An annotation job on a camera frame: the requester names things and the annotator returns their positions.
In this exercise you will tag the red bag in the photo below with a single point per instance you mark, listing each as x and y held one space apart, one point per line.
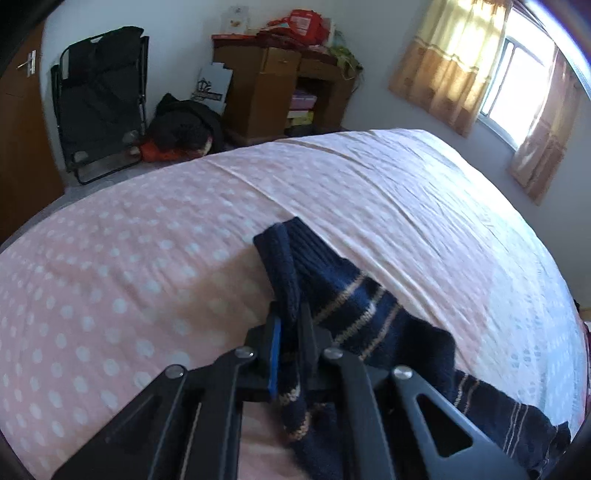
302 23

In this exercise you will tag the wooden door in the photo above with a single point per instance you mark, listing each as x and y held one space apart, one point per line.
23 152

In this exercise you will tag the yellow box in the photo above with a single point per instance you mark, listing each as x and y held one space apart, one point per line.
300 119

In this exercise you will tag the black folding chair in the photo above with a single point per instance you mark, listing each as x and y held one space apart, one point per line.
97 106

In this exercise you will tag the window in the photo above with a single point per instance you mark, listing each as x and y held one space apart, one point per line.
521 87

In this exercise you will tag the beige curtain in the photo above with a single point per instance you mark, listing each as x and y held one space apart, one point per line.
445 60
547 134

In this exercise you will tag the pile of dark clothes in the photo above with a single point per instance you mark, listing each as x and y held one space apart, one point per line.
184 122

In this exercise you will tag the red desk cloth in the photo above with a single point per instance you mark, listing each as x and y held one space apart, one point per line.
272 42

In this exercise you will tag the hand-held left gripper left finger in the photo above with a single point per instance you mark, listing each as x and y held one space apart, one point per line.
275 355

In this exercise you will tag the green plastic bag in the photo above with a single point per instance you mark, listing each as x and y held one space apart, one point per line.
346 53

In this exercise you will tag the wooden desk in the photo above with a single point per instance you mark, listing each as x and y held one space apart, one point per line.
258 92

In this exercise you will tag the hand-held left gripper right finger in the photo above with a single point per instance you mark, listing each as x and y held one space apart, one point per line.
308 334

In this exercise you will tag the white paper bag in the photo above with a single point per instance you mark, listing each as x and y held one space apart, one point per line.
212 87

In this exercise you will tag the pink box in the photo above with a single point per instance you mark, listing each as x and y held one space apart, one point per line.
304 100

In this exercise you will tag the navy striped knit sweater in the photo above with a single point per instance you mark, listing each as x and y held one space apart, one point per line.
351 300

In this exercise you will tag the white printed box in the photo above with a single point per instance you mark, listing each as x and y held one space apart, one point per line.
236 21

